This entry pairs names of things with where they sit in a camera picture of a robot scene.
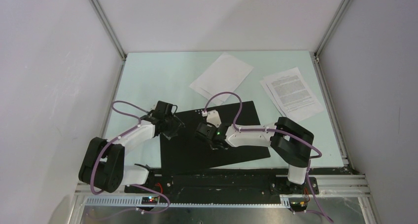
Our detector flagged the beige and black file folder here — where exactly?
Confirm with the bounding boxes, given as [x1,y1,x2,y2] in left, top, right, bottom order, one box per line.
[160,109,271,175]

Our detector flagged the aluminium frame rail front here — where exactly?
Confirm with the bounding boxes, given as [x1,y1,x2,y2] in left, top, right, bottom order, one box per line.
[77,175,371,208]

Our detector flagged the aluminium corner post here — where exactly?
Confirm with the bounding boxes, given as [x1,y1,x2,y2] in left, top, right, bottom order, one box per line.
[88,0,127,61]
[314,0,353,58]

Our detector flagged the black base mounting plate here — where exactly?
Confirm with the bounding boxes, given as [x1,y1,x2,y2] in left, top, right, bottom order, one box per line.
[143,169,319,205]

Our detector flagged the printed text paper sheets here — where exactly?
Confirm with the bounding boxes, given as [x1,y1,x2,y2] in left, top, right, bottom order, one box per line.
[260,67,324,122]

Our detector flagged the white paper sheets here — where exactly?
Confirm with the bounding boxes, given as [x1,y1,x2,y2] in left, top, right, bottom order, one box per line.
[189,53,253,99]

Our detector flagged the left controller board with leds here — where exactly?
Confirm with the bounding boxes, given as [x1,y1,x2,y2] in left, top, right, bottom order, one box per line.
[141,196,159,205]

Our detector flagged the controller board with leds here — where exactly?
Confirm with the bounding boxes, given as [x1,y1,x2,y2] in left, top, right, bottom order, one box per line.
[141,196,159,205]
[289,201,308,213]

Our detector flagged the right aluminium corner post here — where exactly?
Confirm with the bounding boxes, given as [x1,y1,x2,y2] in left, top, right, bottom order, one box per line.
[314,0,353,58]

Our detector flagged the right controller board with leds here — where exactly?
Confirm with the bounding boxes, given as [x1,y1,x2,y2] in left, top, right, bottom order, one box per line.
[289,201,308,213]

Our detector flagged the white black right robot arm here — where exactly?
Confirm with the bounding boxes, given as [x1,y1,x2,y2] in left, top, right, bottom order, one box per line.
[195,117,314,193]

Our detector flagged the left aluminium corner post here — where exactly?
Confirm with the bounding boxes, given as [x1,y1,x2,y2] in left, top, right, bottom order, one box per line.
[88,0,127,61]

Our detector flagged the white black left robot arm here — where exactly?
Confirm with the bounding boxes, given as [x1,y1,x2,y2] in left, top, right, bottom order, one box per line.
[78,101,184,195]

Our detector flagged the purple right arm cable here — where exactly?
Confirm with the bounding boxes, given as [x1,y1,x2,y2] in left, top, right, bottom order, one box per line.
[201,91,334,224]

